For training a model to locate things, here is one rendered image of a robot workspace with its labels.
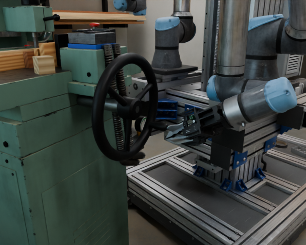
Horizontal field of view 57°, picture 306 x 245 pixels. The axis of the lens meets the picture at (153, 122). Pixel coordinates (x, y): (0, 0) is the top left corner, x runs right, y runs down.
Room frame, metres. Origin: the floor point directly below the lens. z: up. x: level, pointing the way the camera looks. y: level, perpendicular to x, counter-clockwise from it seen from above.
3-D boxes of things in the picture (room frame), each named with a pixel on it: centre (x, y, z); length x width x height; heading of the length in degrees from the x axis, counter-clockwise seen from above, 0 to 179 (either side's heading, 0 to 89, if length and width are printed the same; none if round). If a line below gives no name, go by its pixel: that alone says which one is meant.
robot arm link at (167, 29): (1.43, -0.07, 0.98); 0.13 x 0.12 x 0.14; 145
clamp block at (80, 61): (0.84, 0.17, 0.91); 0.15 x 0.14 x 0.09; 150
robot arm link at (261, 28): (1.05, -0.40, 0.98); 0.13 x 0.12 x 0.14; 55
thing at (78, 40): (0.84, 0.16, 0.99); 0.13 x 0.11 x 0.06; 150
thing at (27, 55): (0.92, 0.32, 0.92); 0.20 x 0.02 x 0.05; 150
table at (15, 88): (0.88, 0.24, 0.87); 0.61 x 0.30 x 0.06; 150
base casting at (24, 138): (0.96, 0.46, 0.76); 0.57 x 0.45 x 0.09; 60
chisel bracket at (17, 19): (0.91, 0.37, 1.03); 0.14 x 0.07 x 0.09; 60
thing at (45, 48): (0.92, 0.26, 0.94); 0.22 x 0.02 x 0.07; 150
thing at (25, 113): (0.87, 0.31, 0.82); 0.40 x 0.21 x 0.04; 150
